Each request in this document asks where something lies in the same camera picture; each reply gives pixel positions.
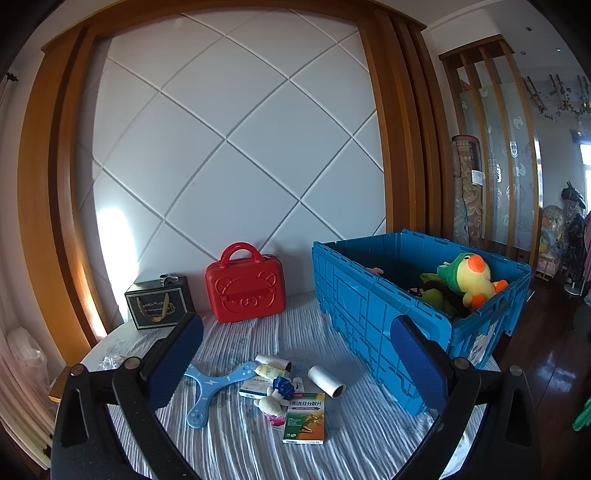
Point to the light blue plastic boomerang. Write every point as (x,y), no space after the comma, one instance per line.
(207,385)

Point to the coat rack with clothes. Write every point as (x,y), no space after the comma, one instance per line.
(577,221)

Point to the red bear-embossed carry case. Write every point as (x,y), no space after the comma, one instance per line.
(244,290)

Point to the hanging ceiling decoration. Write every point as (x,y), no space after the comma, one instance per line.
(558,97)

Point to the colourful stuffed bags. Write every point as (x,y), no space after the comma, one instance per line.
(551,235)

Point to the pale curtain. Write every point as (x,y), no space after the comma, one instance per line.
(23,424)

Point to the green and red medicine box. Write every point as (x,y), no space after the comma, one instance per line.
(304,417)

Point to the crumpled white tissue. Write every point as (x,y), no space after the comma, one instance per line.
(115,362)

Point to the rolled patterned carpet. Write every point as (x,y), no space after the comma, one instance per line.
(468,194)

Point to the green and yellow duck plush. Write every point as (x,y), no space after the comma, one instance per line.
(471,279)

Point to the yellow cream tube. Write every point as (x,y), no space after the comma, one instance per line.
(270,370)

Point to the black gift box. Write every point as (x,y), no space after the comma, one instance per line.
(157,304)

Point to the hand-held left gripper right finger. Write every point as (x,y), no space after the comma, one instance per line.
(418,364)

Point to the blue faceted toy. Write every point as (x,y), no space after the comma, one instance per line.
(282,386)

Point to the white lint roller refill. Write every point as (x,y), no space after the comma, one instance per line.
(325,381)
(270,359)

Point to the wooden slat room divider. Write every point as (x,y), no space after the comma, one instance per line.
(531,184)

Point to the blue and white medicine box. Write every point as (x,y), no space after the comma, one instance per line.
(254,387)

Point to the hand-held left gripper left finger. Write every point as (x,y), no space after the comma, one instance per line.
(175,364)

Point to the wooden headboard frame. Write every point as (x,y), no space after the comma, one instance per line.
(51,184)

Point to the pink packet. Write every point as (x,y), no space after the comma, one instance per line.
(277,421)

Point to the small white plush toy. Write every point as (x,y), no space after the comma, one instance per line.
(270,401)

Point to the dark green plush toy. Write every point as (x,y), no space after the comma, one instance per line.
(436,295)

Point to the blue plastic storage crate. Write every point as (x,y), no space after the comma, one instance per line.
(360,314)

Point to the striped blue-white bedsheet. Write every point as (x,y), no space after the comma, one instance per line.
(240,443)

